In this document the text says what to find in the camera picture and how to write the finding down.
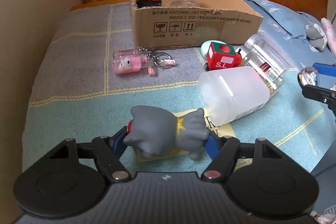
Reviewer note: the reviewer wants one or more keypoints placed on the pink keychain charm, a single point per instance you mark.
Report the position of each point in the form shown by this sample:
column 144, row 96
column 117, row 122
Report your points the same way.
column 139, row 59

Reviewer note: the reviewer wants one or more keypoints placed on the blue black toy truck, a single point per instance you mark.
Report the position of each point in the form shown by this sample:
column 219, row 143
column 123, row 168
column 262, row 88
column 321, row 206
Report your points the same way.
column 148, row 3

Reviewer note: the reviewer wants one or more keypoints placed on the tall clear plastic jar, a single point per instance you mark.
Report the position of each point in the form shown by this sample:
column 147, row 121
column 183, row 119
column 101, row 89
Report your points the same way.
column 261, row 43

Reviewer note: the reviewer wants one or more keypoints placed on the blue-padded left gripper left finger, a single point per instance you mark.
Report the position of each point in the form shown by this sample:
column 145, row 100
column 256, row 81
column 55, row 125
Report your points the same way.
column 107, row 151

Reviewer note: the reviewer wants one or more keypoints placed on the jar of gold beads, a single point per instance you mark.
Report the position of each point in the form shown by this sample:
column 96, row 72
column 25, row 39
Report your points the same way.
column 263, row 67

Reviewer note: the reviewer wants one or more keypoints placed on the white frosted plastic bottle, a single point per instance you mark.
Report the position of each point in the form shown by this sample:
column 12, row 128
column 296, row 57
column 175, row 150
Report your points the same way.
column 229, row 94

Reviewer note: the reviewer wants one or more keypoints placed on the brown cardboard box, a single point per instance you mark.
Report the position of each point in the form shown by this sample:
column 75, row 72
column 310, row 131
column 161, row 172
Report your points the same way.
column 230, row 21

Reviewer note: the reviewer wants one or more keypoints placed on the patchwork table cloth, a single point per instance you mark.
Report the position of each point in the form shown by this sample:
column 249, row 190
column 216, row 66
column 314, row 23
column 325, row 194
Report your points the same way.
column 77, row 95

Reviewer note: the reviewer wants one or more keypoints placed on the mint green oval case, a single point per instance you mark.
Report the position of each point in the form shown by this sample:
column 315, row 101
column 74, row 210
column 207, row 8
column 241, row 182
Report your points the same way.
column 206, row 45

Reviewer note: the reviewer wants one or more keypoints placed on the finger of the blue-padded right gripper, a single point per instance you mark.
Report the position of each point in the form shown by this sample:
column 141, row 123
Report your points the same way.
column 325, row 69
column 308, row 80

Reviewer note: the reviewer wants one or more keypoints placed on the blue floral pillow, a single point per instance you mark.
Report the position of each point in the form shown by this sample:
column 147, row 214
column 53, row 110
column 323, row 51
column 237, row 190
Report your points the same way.
column 291, row 21

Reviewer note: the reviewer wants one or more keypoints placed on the grey plush toy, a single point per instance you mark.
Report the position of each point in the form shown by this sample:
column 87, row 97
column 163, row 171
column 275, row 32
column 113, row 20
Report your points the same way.
column 316, row 36

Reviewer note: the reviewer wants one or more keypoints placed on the grey cat figurine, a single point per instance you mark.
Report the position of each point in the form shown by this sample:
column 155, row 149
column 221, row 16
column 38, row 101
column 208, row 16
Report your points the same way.
column 155, row 132

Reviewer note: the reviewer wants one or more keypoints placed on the red cube toy truck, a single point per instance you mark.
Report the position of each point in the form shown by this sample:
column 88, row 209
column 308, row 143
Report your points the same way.
column 222, row 56

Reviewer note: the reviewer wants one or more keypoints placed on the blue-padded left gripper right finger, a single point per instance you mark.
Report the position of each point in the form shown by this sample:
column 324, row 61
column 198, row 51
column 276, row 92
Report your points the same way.
column 223, row 152

